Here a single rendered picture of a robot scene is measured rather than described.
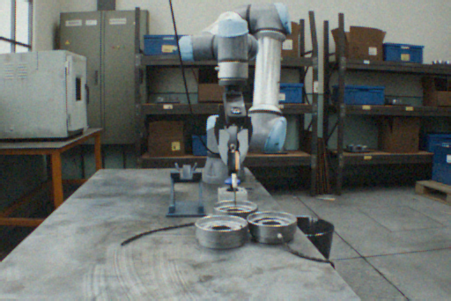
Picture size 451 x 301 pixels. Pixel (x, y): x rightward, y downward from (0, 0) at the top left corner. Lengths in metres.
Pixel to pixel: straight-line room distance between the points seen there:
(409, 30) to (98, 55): 3.84
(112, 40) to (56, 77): 1.77
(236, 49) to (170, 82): 3.87
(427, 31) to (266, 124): 4.69
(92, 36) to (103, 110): 0.83
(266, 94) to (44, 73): 2.01
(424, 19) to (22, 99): 4.80
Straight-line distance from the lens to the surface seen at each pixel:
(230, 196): 1.08
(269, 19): 1.48
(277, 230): 0.84
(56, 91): 3.06
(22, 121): 3.16
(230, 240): 0.81
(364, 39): 4.82
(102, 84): 4.73
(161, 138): 4.38
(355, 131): 5.32
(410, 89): 5.67
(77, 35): 4.83
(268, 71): 1.42
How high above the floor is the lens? 1.10
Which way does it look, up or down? 8 degrees down
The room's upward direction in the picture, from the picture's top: straight up
